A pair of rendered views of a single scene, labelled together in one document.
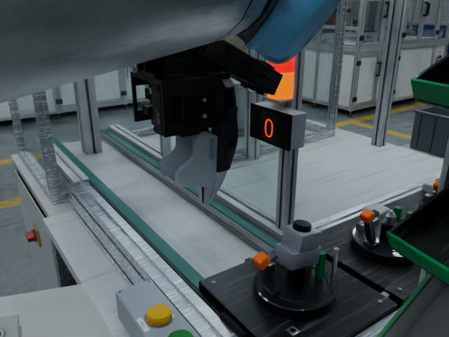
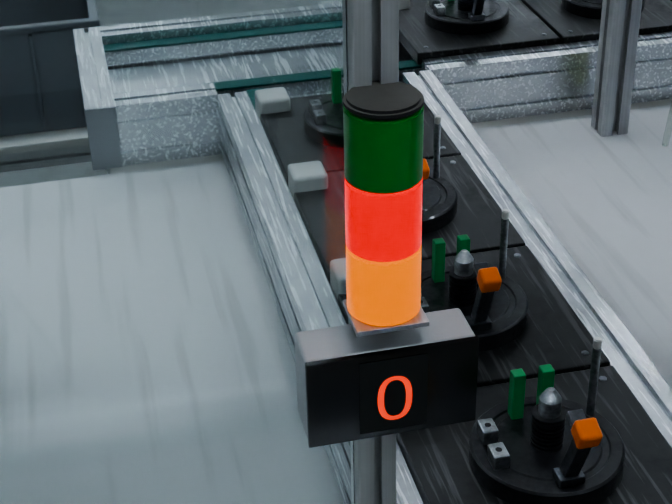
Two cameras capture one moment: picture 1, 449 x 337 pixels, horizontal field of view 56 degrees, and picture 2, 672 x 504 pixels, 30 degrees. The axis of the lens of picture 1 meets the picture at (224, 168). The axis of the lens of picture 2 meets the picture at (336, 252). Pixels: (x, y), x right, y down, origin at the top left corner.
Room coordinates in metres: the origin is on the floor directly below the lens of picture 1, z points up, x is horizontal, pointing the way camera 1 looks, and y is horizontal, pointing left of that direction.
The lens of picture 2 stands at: (0.58, 0.56, 1.73)
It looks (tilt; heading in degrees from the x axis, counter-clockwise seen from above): 31 degrees down; 292
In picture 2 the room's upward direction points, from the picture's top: 1 degrees counter-clockwise
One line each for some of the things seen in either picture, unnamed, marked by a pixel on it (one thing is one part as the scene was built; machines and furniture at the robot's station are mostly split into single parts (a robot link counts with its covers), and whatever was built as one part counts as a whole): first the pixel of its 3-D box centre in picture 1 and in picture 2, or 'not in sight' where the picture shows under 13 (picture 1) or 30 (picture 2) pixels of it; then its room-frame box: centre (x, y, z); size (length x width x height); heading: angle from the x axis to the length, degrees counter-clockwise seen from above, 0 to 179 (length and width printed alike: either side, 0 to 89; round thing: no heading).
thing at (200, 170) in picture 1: (198, 173); not in sight; (0.41, 0.03, 1.26); 0.06 x 0.03 x 0.09; 125
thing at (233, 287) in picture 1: (293, 295); not in sight; (0.60, -0.12, 0.96); 0.24 x 0.24 x 0.02; 35
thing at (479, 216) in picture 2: not in sight; (400, 177); (1.02, -0.73, 1.01); 0.24 x 0.24 x 0.13; 35
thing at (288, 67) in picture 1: (282, 57); (383, 210); (0.82, -0.11, 1.33); 0.05 x 0.05 x 0.05
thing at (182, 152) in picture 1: (184, 164); not in sight; (0.44, 0.05, 1.26); 0.06 x 0.03 x 0.09; 125
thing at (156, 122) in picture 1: (184, 70); not in sight; (0.43, 0.04, 1.37); 0.09 x 0.08 x 0.12; 125
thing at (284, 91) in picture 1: (280, 84); (383, 275); (0.82, -0.11, 1.28); 0.05 x 0.05 x 0.05
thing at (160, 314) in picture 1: (159, 316); not in sight; (0.54, 0.11, 0.96); 0.04 x 0.04 x 0.02
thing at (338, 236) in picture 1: (389, 227); (547, 422); (0.74, -0.33, 1.01); 0.24 x 0.24 x 0.13; 35
